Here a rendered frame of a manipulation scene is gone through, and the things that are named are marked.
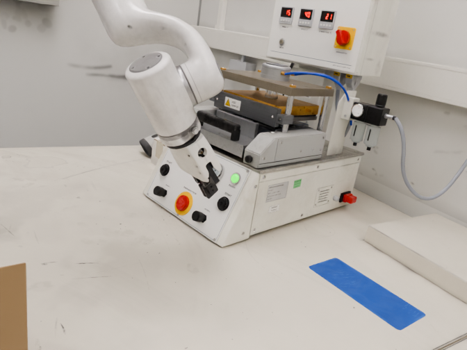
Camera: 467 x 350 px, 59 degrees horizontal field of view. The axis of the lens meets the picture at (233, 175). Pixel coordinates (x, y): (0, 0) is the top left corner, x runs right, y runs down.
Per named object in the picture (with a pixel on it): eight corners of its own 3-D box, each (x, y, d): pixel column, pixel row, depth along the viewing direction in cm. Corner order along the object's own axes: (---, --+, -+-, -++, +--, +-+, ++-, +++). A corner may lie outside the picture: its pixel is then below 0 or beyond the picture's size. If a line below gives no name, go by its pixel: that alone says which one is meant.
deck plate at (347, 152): (277, 125, 147) (278, 123, 146) (363, 155, 124) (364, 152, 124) (170, 132, 116) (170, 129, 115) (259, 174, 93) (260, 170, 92)
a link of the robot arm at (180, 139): (206, 115, 77) (212, 127, 79) (178, 104, 83) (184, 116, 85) (174, 142, 74) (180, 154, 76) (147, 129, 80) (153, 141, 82)
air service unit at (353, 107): (340, 139, 116) (353, 86, 112) (388, 154, 107) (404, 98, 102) (330, 140, 113) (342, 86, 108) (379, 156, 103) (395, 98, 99)
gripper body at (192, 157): (210, 126, 78) (228, 167, 85) (178, 113, 85) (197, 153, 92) (181, 150, 75) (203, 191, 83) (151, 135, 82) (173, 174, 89)
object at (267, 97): (263, 103, 127) (267, 71, 124) (321, 121, 112) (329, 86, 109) (220, 103, 115) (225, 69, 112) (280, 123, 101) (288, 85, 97)
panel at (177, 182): (145, 195, 114) (175, 134, 114) (216, 243, 94) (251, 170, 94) (140, 193, 113) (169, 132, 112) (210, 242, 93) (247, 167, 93)
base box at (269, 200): (269, 171, 152) (277, 126, 146) (358, 211, 127) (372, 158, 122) (142, 194, 116) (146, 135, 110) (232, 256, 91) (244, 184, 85)
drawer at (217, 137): (259, 130, 131) (263, 105, 129) (315, 150, 117) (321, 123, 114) (185, 135, 111) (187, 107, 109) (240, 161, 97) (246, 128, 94)
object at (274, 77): (269, 101, 134) (276, 60, 129) (352, 125, 113) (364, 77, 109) (212, 101, 117) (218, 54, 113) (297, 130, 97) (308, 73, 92)
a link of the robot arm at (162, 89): (194, 101, 82) (151, 121, 82) (167, 41, 73) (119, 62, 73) (205, 121, 76) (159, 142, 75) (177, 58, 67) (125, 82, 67)
